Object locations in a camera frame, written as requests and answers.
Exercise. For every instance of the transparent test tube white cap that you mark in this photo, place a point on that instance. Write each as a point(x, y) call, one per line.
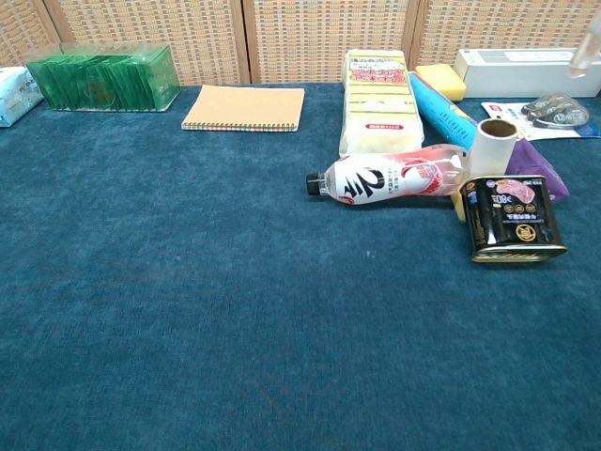
point(582, 61)

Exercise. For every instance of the yellow cloth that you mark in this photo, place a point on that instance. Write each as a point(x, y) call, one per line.
point(457, 206)

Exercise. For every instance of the pink white plastic bottle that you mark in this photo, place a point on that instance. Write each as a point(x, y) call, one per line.
point(375, 183)

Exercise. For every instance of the blue table cloth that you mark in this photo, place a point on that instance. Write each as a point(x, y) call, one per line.
point(188, 282)

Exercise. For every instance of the orange spiral notebook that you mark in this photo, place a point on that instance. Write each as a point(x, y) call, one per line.
point(244, 105)

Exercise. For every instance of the yellow sponge multipack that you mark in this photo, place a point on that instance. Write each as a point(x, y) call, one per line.
point(380, 108)

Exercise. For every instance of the blue cling film roll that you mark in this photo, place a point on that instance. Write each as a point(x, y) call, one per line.
point(441, 113)

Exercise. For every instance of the woven folding screen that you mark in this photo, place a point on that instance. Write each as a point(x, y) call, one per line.
point(319, 37)

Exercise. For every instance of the white paper roll cardboard core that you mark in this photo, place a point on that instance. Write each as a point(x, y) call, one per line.
point(488, 155)

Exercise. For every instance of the yellow sponge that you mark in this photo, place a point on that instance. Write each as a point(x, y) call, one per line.
point(441, 80)

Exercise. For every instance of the black luncheon meat can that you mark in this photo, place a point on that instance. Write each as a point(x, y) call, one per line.
point(512, 221)

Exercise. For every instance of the purple box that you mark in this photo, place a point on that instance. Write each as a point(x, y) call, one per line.
point(535, 162)

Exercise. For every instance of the clear box of green sachets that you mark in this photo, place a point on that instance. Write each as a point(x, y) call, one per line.
point(103, 80)

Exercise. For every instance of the white power strip box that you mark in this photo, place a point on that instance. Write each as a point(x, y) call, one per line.
point(526, 70)

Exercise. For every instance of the correction tape blister pack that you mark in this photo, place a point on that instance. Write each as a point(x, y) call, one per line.
point(554, 115)

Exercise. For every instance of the light blue wet wipes pack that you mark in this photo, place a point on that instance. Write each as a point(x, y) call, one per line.
point(16, 94)

